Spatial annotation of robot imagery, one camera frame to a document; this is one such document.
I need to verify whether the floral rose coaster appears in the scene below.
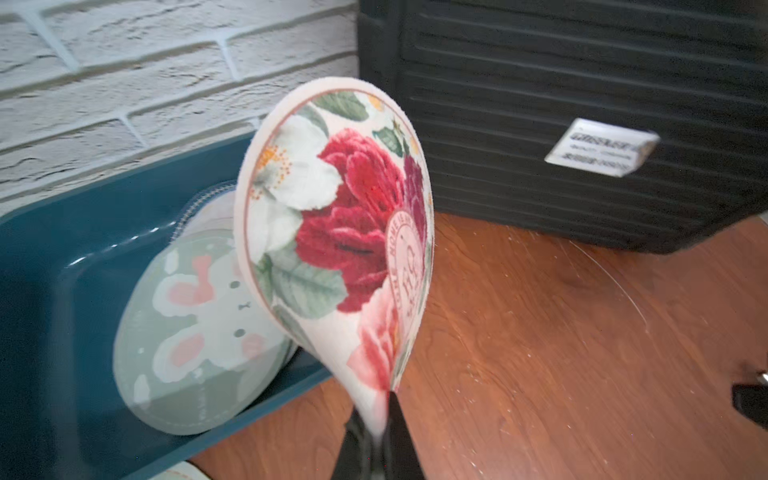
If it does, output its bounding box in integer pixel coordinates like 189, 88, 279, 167
234, 77, 435, 439

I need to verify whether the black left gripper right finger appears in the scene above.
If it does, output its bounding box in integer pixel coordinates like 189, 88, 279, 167
382, 392, 425, 480

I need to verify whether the black plastic tool case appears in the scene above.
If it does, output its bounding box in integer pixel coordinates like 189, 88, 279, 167
358, 1, 767, 254

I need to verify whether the white bear flower coaster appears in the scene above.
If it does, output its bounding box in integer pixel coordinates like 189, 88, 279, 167
151, 461, 210, 480

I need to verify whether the pale white coaster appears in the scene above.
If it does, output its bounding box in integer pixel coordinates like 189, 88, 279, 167
170, 181, 236, 242

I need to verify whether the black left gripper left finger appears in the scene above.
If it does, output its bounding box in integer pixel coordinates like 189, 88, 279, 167
330, 409, 374, 480

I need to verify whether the green white bunny coaster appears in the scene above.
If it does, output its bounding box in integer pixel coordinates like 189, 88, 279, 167
113, 230, 297, 436

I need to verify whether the teal plastic storage box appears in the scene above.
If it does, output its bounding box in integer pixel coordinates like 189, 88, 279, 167
1, 135, 329, 479

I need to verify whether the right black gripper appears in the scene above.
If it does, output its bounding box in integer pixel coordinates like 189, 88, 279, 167
731, 371, 768, 430

